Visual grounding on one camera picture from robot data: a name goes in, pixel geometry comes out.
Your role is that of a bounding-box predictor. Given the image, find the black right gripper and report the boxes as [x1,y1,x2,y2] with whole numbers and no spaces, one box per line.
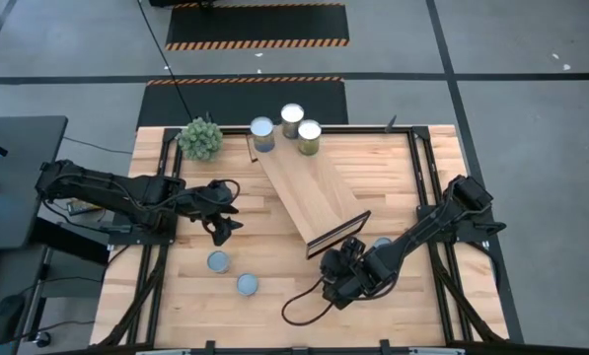
[320,236,400,311]

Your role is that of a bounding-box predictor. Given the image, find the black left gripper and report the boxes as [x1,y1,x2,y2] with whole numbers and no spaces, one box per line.
[187,177,245,248]

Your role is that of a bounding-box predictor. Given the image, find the short beef can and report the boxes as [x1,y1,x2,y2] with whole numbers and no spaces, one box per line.
[206,249,232,275]

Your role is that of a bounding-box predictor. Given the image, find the peas can blue-yellow label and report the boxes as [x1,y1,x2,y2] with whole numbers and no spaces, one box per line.
[250,115,277,154]

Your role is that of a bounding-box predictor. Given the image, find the food can yellow-green label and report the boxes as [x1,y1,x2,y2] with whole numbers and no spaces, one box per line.
[296,118,323,158]

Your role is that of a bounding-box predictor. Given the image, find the food can grey-brown label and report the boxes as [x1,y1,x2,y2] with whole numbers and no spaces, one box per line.
[279,103,306,140]

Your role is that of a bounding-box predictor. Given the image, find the teal tuna can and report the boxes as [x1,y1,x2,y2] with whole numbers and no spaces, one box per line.
[236,272,260,298]

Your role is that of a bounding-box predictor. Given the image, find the small green potted plant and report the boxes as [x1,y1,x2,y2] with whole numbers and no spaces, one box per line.
[175,116,225,163]

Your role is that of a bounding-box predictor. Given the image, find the black hazard-striped floor mat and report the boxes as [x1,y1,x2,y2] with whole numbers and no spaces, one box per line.
[136,76,349,129]
[165,2,350,51]

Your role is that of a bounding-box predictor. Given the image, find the small electronics box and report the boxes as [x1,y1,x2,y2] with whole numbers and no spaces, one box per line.
[66,199,103,217]

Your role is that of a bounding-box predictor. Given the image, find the dark grey desk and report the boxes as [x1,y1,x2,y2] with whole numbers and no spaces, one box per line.
[0,115,69,251]

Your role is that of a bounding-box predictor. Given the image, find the black computer mouse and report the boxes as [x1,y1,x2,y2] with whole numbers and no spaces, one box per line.
[0,294,27,344]

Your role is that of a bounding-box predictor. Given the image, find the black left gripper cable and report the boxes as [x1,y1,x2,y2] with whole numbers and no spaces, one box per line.
[175,177,242,208]

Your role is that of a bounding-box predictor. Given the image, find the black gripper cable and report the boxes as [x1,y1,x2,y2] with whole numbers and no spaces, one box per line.
[280,276,335,327]
[175,177,242,208]

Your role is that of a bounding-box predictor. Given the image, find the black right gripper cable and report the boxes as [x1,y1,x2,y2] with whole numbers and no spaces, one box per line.
[280,276,335,327]

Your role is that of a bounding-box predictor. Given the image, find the black aluminium table frame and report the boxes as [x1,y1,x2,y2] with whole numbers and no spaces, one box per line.
[96,125,510,354]

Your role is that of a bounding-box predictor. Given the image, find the black floor cable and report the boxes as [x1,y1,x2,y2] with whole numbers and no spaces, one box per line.
[136,0,195,122]

